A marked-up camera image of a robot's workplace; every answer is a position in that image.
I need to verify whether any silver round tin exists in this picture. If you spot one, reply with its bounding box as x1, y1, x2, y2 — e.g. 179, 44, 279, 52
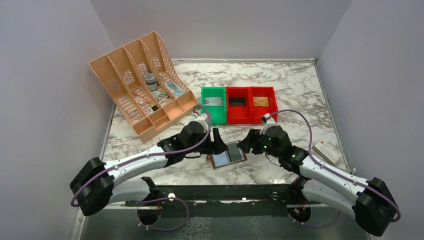
143, 73, 158, 92

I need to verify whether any brown leather card holder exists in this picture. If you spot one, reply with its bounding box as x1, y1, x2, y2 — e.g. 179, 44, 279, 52
206, 140, 248, 169

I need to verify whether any blue packet in organizer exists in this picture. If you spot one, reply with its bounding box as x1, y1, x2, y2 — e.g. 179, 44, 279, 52
166, 80, 185, 97

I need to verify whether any red plastic bin right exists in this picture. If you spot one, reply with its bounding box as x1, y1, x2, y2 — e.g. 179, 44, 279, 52
250, 86, 279, 124

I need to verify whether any silver card in green bin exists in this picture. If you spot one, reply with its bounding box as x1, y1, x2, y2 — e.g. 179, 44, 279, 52
203, 96, 223, 107

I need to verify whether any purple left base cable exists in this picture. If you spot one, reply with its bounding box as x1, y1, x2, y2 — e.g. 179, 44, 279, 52
136, 196, 190, 232

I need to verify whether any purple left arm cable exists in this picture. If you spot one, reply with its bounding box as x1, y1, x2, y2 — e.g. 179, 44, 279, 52
70, 105, 213, 208

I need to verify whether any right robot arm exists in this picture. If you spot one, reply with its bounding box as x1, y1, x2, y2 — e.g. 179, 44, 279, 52
237, 125, 400, 237

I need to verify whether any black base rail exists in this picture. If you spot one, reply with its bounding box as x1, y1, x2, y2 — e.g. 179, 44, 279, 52
125, 176, 307, 218

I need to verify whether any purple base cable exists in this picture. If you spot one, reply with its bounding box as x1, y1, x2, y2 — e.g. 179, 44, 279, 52
136, 196, 190, 232
286, 205, 342, 230

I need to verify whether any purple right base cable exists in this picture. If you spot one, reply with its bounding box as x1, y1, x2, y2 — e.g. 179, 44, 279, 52
286, 205, 342, 230

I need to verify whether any small white red box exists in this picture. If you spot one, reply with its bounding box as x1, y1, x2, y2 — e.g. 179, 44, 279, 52
312, 139, 342, 166

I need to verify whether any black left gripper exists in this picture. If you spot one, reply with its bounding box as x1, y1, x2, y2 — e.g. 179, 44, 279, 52
184, 127, 228, 155

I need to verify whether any gold card in red bin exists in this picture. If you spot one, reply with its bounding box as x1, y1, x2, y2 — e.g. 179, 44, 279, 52
253, 96, 270, 107

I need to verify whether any green plastic bin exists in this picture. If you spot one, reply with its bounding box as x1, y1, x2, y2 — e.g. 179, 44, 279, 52
200, 86, 227, 125

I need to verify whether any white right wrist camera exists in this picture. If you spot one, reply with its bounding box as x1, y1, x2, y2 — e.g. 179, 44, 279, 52
260, 113, 277, 135

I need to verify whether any red plastic bin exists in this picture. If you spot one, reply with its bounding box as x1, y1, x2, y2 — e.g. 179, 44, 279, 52
226, 86, 253, 124
250, 86, 279, 124

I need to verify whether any black card in red bin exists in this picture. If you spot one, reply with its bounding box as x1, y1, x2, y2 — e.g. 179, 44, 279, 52
228, 97, 246, 107

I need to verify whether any peach plastic file organizer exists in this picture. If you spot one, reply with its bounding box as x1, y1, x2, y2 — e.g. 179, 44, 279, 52
89, 31, 198, 143

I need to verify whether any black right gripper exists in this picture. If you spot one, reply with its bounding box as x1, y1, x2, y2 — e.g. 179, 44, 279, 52
237, 128, 282, 159

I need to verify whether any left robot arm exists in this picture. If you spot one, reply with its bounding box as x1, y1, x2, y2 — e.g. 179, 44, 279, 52
69, 116, 228, 216

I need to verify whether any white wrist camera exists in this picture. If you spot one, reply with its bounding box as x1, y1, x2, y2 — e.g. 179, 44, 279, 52
194, 113, 210, 132
260, 113, 277, 135

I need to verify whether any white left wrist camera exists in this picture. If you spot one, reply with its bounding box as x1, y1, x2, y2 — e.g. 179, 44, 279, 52
194, 113, 210, 132

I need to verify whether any red plastic bin middle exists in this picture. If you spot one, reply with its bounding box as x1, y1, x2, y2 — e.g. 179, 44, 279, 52
226, 86, 253, 124

